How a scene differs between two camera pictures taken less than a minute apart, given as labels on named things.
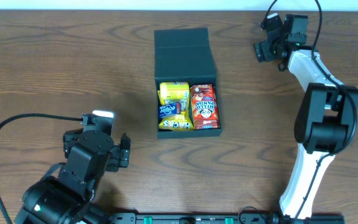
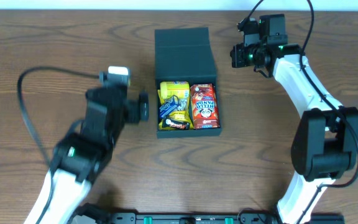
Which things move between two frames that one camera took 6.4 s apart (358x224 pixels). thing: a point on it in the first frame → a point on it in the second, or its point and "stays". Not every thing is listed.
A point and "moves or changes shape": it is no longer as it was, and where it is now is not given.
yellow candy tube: x=174 y=90 stays
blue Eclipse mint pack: x=168 y=109 moves or changes shape
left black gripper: x=120 y=154 → x=117 y=101
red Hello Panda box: x=205 y=107 stays
